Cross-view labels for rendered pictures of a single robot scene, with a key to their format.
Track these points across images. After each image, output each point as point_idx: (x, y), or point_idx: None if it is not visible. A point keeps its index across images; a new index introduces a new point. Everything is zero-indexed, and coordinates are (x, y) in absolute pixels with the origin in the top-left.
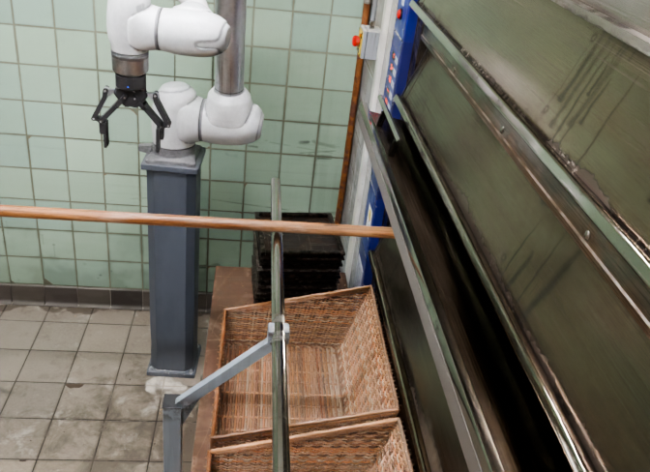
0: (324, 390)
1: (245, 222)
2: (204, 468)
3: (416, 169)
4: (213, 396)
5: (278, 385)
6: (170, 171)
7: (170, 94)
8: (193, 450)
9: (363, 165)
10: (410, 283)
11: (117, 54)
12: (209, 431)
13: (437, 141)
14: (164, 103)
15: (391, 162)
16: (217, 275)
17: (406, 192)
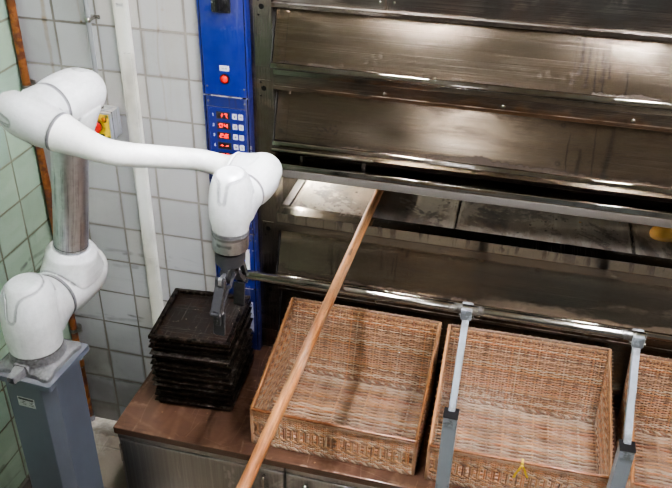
0: (336, 387)
1: (334, 293)
2: (402, 477)
3: (379, 173)
4: (320, 459)
5: (529, 316)
6: (71, 368)
7: (41, 291)
8: (380, 481)
9: (153, 232)
10: (537, 209)
11: (242, 236)
12: (362, 468)
13: (394, 145)
14: (42, 304)
15: None
16: (132, 428)
17: None
